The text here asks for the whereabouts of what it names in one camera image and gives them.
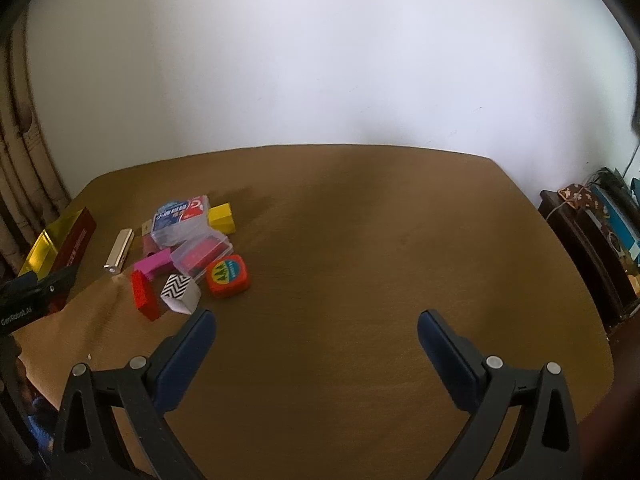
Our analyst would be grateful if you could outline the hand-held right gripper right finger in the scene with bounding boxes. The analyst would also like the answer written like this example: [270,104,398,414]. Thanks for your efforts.
[417,310,583,480]

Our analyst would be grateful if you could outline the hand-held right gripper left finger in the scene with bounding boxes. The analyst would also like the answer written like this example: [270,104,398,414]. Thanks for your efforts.
[50,307,217,480]

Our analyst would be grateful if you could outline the black white zigzag box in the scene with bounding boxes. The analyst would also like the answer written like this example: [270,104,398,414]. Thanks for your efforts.
[160,274,202,316]

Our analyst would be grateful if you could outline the red block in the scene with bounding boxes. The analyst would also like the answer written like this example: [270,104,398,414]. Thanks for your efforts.
[130,270,162,321]

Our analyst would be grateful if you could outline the red and gold box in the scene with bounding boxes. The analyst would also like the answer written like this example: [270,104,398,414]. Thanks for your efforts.
[19,206,97,311]

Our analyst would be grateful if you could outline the orange tape measure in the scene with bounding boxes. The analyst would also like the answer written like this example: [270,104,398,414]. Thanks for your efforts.
[205,254,251,299]

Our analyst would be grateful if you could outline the clear box with pink contents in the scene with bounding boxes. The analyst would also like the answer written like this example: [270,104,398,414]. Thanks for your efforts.
[170,232,234,278]

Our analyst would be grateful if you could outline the pink block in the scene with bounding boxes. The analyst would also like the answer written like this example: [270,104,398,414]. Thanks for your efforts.
[133,249,173,279]

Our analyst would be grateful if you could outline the yellow block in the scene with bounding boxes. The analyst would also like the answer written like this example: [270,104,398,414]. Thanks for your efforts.
[207,202,237,235]

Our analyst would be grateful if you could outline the silver metal bar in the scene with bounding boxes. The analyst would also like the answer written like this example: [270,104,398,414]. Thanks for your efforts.
[103,228,135,275]

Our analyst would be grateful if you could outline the blue cloth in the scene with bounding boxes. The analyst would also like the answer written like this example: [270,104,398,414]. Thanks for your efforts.
[27,397,57,453]

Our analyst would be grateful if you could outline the beige patterned curtain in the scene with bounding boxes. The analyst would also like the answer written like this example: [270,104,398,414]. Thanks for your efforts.
[0,25,73,276]

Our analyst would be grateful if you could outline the dark wooden cabinet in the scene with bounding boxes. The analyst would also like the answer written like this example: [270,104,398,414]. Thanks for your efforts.
[539,189,640,336]

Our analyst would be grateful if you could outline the brown patterned pouch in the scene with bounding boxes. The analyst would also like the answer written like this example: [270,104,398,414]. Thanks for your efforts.
[557,185,607,212]

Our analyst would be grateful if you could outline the blue cardboard box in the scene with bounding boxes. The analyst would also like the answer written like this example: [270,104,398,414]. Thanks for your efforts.
[590,179,640,266]

